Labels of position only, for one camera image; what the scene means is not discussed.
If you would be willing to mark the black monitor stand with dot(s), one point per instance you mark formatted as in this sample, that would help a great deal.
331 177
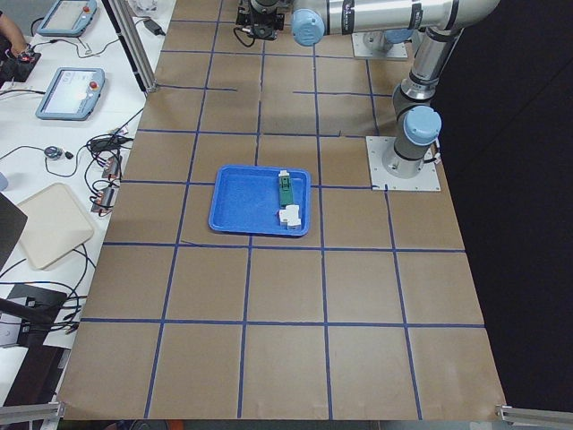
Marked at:
39 306

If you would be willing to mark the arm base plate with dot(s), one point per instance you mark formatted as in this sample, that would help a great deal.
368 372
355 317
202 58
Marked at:
361 50
389 172

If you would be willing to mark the beige plastic tray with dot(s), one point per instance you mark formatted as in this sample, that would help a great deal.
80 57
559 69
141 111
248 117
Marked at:
56 224

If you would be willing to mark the near blue teach pendant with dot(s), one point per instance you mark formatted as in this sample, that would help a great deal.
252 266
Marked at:
72 94

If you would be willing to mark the blue teach pendant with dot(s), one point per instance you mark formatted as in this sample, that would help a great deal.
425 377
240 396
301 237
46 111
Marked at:
72 94
68 18

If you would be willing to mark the aluminium frame post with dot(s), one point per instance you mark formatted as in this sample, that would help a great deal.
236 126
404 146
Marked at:
119 14

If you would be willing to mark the green terminal block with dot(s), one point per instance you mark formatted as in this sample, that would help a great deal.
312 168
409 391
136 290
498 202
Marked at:
285 191

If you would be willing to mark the blue plastic tray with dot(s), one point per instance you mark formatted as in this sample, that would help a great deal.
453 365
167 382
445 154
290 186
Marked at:
245 200

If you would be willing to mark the black power adapter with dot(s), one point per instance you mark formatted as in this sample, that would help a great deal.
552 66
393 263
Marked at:
154 28

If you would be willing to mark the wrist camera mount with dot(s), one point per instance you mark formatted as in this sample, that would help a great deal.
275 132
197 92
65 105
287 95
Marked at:
243 17

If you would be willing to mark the white circuit breaker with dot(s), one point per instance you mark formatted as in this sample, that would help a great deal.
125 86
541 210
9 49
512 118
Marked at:
289 217

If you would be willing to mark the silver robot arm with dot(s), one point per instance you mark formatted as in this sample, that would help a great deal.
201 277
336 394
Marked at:
442 23
385 39

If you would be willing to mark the far blue teach pendant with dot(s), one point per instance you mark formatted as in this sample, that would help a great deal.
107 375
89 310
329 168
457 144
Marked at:
68 18

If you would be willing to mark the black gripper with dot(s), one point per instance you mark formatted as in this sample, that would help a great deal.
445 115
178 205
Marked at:
260 16

